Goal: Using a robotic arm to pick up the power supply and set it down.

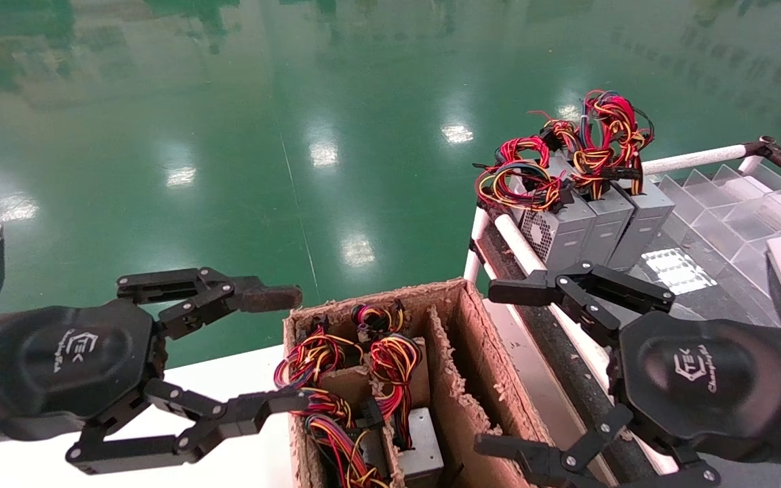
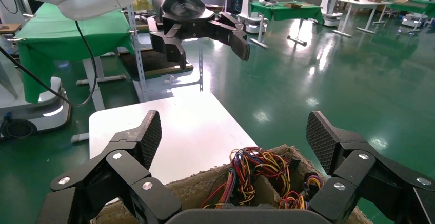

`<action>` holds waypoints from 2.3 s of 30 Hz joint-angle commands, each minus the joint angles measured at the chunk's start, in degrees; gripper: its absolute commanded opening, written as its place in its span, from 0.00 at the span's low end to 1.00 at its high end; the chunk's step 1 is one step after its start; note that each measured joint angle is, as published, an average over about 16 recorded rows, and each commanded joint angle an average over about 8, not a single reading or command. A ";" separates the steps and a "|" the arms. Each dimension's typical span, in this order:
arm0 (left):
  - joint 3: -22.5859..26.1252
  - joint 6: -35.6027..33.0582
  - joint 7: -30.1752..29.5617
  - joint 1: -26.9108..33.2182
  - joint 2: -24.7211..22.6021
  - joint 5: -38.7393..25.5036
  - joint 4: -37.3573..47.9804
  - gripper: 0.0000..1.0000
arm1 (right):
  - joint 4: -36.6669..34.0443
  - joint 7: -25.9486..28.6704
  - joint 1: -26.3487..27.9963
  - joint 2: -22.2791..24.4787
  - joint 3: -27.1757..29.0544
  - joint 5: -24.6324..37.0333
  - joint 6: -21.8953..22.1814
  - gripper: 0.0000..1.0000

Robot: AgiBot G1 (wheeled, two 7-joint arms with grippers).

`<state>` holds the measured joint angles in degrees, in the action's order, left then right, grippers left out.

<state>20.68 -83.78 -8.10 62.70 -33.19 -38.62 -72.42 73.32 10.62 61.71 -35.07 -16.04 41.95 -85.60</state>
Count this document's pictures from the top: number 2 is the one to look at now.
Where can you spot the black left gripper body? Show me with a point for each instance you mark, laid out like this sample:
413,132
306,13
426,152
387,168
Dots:
180,12

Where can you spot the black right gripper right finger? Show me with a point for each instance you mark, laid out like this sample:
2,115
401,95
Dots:
367,185

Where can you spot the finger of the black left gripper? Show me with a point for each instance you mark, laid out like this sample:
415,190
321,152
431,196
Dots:
168,46
234,35

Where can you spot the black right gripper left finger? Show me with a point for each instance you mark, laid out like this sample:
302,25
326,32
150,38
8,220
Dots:
102,181

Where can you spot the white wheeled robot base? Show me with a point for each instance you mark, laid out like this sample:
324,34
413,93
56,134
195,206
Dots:
40,110

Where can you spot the dark wooden shelf board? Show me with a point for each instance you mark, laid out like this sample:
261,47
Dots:
153,63

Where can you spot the slotted metal shelf rack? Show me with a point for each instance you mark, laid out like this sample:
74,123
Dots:
137,52

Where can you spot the white robot column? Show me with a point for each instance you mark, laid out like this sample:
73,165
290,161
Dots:
331,1
251,1

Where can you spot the green cloth table with items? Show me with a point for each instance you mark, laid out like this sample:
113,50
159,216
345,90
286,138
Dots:
289,10

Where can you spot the brown cardboard divider box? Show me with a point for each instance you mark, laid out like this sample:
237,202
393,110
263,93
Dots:
200,188

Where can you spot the large green cloth table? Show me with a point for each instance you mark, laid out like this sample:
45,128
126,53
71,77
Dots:
68,32

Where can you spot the white bare table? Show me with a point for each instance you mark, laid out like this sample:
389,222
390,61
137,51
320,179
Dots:
363,3

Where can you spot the small brown wooden table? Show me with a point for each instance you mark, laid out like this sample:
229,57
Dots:
9,29

